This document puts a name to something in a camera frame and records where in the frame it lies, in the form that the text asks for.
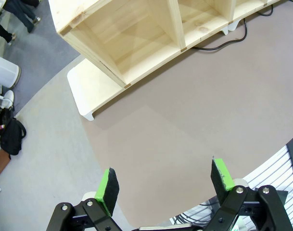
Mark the black backpack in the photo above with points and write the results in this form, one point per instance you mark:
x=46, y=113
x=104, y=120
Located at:
x=11, y=137

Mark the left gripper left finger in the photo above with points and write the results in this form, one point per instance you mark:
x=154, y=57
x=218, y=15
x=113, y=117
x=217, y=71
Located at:
x=106, y=190

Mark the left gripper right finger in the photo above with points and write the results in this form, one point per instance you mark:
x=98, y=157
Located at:
x=223, y=175

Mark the light wooden shelf unit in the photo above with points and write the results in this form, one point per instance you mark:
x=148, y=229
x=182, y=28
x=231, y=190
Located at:
x=136, y=36

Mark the white cylindrical air purifier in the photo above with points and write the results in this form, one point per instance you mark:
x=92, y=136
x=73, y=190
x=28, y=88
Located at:
x=3, y=72

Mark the white rounded object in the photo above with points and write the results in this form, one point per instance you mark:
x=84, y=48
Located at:
x=8, y=98

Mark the person in black trousers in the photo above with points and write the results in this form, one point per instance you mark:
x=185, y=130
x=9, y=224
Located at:
x=2, y=31

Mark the white riser stand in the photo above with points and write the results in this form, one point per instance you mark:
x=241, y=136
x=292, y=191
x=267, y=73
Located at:
x=88, y=89
x=233, y=25

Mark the brown flat board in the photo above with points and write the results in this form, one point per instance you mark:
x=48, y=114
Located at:
x=3, y=161

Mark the aluminium profile frame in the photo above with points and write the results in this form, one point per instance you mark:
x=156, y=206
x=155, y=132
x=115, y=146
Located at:
x=269, y=168

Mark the person in dark jeans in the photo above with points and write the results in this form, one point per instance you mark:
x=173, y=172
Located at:
x=21, y=14

